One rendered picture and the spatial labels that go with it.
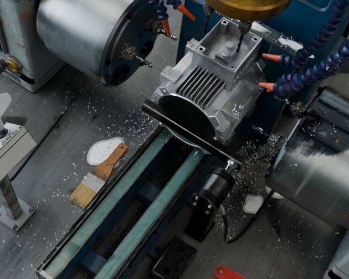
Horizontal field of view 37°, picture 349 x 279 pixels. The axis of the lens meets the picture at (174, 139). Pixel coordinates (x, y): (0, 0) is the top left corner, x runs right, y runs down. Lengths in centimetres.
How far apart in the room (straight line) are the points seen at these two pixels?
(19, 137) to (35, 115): 36
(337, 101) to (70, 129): 68
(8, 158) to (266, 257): 63
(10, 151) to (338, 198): 63
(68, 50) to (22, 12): 13
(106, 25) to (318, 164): 52
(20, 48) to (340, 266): 90
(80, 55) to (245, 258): 60
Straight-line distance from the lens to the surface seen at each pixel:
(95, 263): 116
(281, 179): 105
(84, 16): 114
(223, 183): 103
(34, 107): 141
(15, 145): 104
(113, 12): 112
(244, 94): 113
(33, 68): 137
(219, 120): 106
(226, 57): 109
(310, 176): 102
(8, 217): 126
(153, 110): 112
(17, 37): 130
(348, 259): 116
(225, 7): 92
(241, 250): 125
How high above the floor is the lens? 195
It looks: 58 degrees down
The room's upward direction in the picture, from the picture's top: 10 degrees clockwise
